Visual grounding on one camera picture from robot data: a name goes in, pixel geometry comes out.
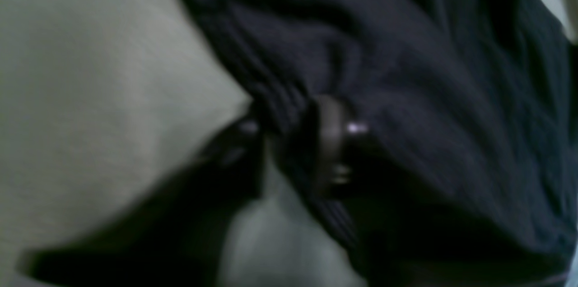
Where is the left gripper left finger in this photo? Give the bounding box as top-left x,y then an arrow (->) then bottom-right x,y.
21,116 -> 264,287

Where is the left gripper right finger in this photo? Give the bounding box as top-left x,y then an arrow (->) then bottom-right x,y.
312,95 -> 370,200

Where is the black t-shirt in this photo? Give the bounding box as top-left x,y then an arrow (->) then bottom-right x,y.
183,0 -> 577,287

